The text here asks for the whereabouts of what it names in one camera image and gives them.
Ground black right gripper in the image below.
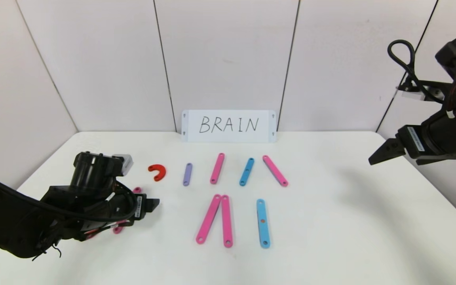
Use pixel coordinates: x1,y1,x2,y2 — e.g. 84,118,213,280
368,112,456,165

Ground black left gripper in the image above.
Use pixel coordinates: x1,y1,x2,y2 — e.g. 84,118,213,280
113,193,160,221

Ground small red curved piece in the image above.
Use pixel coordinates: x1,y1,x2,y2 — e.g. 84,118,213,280
148,164,167,182

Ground pink bar with holes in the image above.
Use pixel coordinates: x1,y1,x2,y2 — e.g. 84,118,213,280
221,195,234,249
112,187,142,235
210,153,225,185
262,155,289,187
196,194,222,245

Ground white BRAIN sign card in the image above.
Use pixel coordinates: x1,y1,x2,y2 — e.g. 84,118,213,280
181,110,277,143

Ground short blue flat bar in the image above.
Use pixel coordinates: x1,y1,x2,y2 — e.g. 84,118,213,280
239,158,255,186

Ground long blue flat bar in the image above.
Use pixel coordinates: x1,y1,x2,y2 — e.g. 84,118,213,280
256,199,271,249

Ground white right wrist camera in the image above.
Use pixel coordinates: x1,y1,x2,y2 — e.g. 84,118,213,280
395,81,446,102

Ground black looped camera cable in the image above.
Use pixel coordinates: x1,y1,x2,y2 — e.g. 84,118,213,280
388,40,436,99

